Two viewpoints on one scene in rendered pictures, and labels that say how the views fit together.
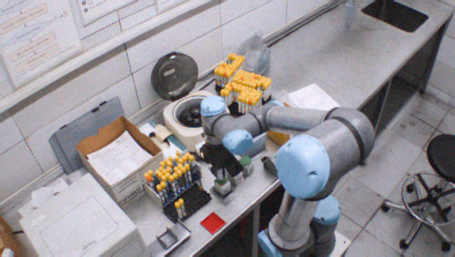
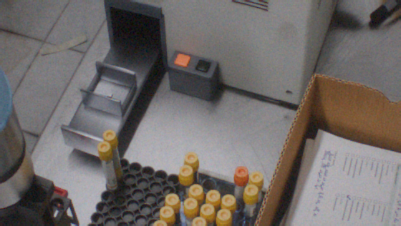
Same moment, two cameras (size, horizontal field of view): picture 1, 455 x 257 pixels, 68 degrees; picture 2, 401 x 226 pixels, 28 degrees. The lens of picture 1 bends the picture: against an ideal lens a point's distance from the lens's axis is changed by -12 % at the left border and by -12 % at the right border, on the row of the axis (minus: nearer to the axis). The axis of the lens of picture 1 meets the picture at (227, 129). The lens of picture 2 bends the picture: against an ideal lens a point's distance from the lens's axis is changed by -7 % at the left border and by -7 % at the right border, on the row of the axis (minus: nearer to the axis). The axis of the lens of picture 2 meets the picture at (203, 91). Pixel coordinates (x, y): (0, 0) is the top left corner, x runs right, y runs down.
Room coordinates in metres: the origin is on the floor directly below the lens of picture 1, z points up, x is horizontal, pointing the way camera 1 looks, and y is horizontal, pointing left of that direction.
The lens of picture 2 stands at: (1.27, 0.04, 1.79)
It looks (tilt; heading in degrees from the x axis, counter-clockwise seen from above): 53 degrees down; 154
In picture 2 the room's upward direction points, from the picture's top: 2 degrees counter-clockwise
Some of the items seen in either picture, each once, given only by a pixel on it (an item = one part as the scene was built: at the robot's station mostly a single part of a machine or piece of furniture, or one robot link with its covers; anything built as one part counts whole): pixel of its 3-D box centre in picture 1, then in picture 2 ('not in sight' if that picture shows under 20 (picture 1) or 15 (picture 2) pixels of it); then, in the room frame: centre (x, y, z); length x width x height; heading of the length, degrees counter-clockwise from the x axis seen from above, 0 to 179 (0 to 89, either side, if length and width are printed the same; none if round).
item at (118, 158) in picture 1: (121, 160); (388, 217); (0.97, 0.43, 0.95); 0.29 x 0.25 x 0.15; 42
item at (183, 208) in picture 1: (185, 197); (122, 208); (0.79, 0.16, 0.93); 0.17 x 0.09 x 0.11; 133
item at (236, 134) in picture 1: (237, 132); not in sight; (0.77, -0.03, 1.27); 0.11 x 0.11 x 0.08; 31
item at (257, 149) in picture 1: (253, 145); not in sight; (1.03, -0.10, 0.92); 0.10 x 0.07 x 0.10; 127
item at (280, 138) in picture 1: (283, 124); not in sight; (1.14, -0.24, 0.93); 0.13 x 0.13 x 0.10; 38
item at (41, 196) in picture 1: (45, 202); not in sight; (0.78, 0.71, 0.94); 0.22 x 0.12 x 0.13; 136
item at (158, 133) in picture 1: (162, 142); not in sight; (1.08, 0.27, 0.92); 0.24 x 0.12 x 0.10; 42
